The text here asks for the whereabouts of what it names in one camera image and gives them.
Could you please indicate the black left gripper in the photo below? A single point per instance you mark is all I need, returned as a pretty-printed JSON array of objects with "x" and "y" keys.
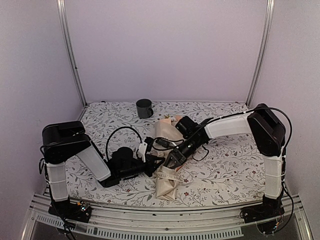
[{"x": 151, "y": 165}]

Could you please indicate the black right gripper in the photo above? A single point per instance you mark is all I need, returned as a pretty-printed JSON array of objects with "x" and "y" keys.
[{"x": 171, "y": 156}]

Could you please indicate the peach wrapping paper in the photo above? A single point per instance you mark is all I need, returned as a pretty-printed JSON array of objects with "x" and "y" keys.
[{"x": 165, "y": 128}]

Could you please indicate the cream ribbon bow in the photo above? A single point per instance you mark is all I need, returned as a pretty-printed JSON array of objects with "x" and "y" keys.
[{"x": 180, "y": 177}]

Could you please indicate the white purple flower bunch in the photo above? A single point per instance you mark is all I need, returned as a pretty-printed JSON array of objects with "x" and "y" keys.
[{"x": 168, "y": 116}]

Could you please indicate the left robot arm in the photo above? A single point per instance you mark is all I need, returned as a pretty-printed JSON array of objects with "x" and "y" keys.
[{"x": 62, "y": 141}]

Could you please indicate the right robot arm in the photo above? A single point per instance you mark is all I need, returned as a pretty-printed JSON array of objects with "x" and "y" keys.
[{"x": 261, "y": 122}]

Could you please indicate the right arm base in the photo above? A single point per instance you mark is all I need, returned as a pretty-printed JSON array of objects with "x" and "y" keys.
[{"x": 269, "y": 208}]

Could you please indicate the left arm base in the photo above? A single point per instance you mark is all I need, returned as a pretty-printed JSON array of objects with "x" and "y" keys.
[{"x": 66, "y": 210}]

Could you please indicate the floral tablecloth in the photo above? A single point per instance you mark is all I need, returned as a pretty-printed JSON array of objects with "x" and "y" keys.
[{"x": 232, "y": 160}]

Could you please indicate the dark grey mug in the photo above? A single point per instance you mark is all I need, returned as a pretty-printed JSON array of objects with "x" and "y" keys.
[{"x": 144, "y": 108}]

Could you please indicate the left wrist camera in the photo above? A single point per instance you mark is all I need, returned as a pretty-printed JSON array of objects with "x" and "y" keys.
[{"x": 144, "y": 148}]

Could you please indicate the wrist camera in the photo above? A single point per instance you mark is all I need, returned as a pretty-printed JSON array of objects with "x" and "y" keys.
[
  {"x": 186, "y": 126},
  {"x": 144, "y": 148}
]

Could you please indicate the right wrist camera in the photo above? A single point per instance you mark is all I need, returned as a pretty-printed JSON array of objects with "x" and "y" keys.
[{"x": 186, "y": 126}]

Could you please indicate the front aluminium rail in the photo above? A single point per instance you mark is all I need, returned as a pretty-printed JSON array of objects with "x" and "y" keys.
[{"x": 123, "y": 222}]

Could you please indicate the left aluminium frame post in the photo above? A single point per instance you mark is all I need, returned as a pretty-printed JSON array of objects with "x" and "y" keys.
[{"x": 62, "y": 14}]

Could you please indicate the aluminium frame post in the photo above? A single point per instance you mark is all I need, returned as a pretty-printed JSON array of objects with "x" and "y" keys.
[
  {"x": 267, "y": 25},
  {"x": 62, "y": 14}
]

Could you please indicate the right aluminium frame post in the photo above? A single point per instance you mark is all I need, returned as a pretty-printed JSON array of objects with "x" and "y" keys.
[{"x": 267, "y": 25}]

